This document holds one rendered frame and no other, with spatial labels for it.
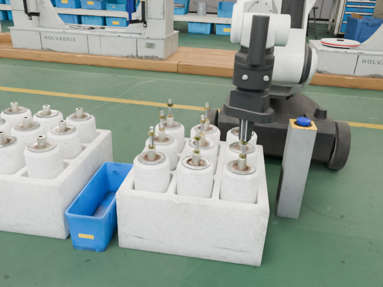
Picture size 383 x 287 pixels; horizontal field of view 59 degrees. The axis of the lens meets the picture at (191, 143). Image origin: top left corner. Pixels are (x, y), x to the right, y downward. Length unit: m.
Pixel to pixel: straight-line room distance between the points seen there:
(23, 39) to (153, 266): 2.90
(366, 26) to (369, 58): 2.38
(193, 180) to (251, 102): 0.24
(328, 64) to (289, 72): 1.73
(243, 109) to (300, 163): 0.34
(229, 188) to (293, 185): 0.29
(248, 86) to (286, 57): 0.49
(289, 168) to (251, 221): 0.26
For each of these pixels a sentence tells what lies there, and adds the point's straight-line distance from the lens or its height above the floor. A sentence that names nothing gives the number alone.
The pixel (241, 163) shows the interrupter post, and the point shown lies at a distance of 0.86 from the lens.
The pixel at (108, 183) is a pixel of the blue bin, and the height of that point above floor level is 0.04.
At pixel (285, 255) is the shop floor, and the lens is 1.02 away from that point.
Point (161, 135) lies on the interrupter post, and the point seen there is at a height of 0.27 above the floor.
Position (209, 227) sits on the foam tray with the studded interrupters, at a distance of 0.89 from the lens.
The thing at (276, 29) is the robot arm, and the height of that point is 0.60.
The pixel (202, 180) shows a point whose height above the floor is 0.22.
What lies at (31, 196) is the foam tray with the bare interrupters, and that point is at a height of 0.14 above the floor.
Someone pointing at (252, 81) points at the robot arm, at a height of 0.49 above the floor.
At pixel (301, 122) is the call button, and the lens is 1.03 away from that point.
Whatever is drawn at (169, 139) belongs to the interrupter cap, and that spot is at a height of 0.25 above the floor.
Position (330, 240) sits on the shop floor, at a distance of 1.12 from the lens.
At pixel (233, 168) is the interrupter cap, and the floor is 0.25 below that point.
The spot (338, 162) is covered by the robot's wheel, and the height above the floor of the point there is 0.07.
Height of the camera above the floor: 0.67
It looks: 25 degrees down
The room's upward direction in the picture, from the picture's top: 3 degrees clockwise
